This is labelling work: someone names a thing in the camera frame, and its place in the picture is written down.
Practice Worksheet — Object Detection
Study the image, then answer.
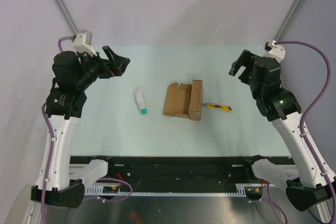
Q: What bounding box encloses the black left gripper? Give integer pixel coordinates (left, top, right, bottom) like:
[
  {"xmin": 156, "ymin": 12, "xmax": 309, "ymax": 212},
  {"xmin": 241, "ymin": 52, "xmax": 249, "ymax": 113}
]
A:
[{"xmin": 75, "ymin": 46, "xmax": 130, "ymax": 90}]

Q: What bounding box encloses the white tube green cap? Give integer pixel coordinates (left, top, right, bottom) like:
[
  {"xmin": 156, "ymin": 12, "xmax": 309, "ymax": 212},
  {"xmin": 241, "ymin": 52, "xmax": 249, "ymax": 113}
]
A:
[{"xmin": 133, "ymin": 87, "xmax": 147, "ymax": 115}]

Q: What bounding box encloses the yellow utility knife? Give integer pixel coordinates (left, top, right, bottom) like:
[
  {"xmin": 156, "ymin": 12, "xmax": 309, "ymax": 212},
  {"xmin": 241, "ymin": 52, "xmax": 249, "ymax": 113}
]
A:
[{"xmin": 203, "ymin": 103, "xmax": 232, "ymax": 113}]

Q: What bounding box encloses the brown cardboard express box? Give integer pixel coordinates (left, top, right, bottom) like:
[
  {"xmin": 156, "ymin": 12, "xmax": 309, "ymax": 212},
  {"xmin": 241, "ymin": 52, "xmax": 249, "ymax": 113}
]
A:
[{"xmin": 163, "ymin": 80, "xmax": 203, "ymax": 121}]

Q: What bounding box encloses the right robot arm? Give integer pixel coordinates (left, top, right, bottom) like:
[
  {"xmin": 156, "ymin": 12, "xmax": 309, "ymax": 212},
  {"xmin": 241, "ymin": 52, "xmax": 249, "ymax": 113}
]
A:
[{"xmin": 229, "ymin": 50, "xmax": 335, "ymax": 211}]

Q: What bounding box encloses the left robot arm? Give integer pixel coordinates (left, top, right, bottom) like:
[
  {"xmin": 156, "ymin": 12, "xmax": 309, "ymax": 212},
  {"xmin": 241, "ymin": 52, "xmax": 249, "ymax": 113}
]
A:
[{"xmin": 31, "ymin": 46, "xmax": 131, "ymax": 208}]

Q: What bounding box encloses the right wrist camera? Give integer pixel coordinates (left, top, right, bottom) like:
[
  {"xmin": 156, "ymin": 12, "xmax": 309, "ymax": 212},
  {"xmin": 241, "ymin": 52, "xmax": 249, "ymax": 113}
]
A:
[{"xmin": 264, "ymin": 40, "xmax": 286, "ymax": 63}]

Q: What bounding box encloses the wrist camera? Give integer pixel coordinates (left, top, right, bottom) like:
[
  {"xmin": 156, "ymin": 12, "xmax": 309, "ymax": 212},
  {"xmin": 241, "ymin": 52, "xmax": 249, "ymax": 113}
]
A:
[
  {"xmin": 72, "ymin": 30, "xmax": 97, "ymax": 56},
  {"xmin": 264, "ymin": 40, "xmax": 286, "ymax": 63}
]

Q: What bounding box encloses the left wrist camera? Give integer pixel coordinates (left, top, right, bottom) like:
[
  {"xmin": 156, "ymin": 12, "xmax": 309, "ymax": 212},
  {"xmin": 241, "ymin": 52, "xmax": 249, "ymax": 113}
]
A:
[{"xmin": 72, "ymin": 30, "xmax": 97, "ymax": 56}]

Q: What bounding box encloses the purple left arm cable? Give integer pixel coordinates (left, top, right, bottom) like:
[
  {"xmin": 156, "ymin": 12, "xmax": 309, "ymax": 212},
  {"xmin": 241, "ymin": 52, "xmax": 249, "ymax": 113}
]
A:
[{"xmin": 40, "ymin": 36, "xmax": 133, "ymax": 224}]

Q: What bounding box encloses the right aluminium frame post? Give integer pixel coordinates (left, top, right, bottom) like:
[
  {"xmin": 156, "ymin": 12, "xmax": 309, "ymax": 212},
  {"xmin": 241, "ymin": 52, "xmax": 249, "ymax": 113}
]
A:
[{"xmin": 274, "ymin": 0, "xmax": 305, "ymax": 41}]

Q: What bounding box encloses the aluminium frame post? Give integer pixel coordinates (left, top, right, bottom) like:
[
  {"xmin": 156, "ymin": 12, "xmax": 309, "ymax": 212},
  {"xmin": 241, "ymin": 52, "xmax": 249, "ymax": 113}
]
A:
[
  {"xmin": 54, "ymin": 0, "xmax": 79, "ymax": 35},
  {"xmin": 274, "ymin": 0, "xmax": 305, "ymax": 41}
]

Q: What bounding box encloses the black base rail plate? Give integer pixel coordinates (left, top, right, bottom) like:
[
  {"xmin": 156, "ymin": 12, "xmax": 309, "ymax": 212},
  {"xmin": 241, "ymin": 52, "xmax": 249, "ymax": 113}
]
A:
[{"xmin": 70, "ymin": 155, "xmax": 261, "ymax": 189}]

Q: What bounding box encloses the left aluminium frame post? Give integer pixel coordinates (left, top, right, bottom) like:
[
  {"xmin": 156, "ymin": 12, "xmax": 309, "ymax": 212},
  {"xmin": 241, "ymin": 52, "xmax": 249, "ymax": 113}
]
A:
[{"xmin": 54, "ymin": 0, "xmax": 79, "ymax": 35}]

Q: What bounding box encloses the grey slotted cable duct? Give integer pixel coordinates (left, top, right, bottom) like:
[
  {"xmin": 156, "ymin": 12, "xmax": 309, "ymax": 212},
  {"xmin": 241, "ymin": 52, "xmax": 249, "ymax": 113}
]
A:
[{"xmin": 85, "ymin": 184, "xmax": 246, "ymax": 197}]

